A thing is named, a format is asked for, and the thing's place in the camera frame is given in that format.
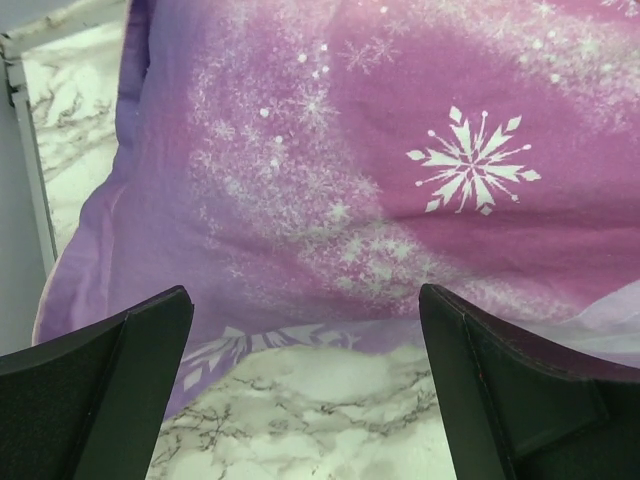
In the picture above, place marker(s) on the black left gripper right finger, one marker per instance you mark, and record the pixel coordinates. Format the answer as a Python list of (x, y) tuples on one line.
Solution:
[(516, 405)]

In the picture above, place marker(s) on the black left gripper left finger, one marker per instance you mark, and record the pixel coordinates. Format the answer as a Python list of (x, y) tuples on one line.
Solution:
[(89, 404)]

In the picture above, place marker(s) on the pink snowflake pillowcase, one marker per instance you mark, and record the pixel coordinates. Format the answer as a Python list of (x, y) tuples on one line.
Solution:
[(302, 168)]

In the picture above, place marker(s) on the aluminium table edge rail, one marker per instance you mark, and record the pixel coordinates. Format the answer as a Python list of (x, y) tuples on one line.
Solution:
[(18, 95)]

